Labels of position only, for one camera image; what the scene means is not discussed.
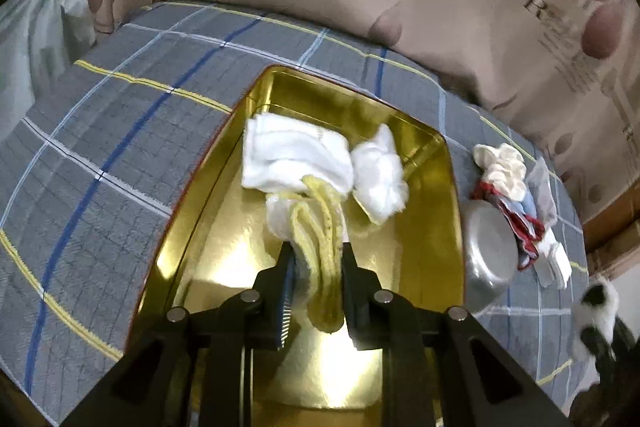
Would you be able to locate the steel bowl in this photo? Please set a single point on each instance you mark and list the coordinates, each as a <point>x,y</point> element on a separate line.
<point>491,254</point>

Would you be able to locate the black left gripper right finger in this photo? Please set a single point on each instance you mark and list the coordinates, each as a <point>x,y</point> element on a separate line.
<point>421,366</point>

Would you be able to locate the cream scrunchie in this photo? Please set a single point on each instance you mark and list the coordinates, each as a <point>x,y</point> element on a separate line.
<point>503,168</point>

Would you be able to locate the white crumpled cloth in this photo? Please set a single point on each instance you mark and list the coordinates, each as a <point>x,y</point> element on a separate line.
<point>379,185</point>

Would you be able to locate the yellow sock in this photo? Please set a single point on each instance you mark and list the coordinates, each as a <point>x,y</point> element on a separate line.
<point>322,251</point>

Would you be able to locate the red white satin cloth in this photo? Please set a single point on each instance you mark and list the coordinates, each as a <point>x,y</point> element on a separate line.
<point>527,230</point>

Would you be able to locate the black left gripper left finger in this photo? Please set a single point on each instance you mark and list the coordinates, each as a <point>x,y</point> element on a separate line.
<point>257,319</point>

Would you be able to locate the gold red tin box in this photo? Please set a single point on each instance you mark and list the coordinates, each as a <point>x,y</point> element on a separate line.
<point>222,234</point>

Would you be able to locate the white towel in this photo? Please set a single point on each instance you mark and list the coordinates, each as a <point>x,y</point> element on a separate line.
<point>278,151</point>

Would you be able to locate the light blue towel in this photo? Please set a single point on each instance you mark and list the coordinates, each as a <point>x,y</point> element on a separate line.
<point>528,206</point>

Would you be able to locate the grey plaid bedsheet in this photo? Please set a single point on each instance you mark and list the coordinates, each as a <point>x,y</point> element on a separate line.
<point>89,179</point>

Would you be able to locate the pale green plastic cover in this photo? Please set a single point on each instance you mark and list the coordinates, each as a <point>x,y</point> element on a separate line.
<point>40,39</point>

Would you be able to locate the white socks pair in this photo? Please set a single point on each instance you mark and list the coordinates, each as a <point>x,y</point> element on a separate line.
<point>552,266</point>

